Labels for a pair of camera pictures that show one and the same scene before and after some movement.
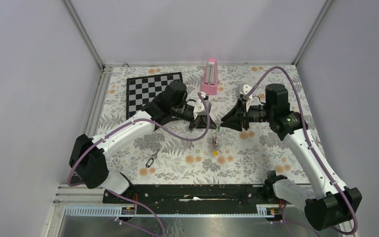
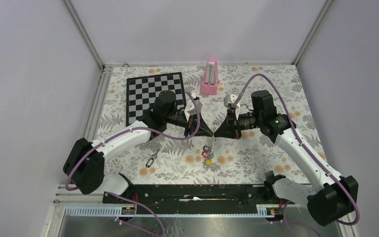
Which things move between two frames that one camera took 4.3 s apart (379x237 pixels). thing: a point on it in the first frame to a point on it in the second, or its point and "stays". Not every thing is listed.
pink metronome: x=209 y=85 stays
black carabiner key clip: x=151 y=160 stays
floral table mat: x=177 y=154 stays
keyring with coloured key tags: x=215 y=142 to x=208 y=152
